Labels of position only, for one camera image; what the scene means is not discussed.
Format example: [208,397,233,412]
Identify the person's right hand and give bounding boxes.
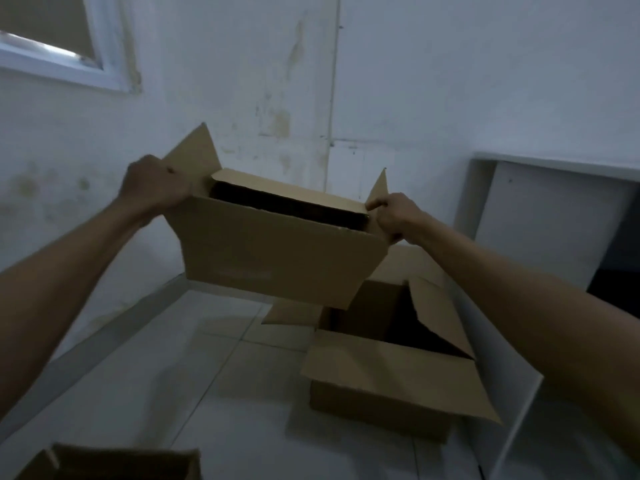
[365,193,435,246]

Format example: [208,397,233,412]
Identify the small cardboard box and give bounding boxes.
[162,123,392,311]

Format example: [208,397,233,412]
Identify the person's left forearm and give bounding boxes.
[0,197,151,420]

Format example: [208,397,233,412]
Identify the cardboard box with dark inside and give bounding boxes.
[15,443,203,480]

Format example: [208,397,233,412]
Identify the large open cardboard box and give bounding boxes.
[261,243,502,444]

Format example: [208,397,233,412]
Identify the person's right forearm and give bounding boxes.
[410,217,640,465]

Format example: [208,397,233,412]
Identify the person's left hand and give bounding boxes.
[116,155,193,226]

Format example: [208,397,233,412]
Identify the white window frame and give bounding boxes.
[0,0,143,94]

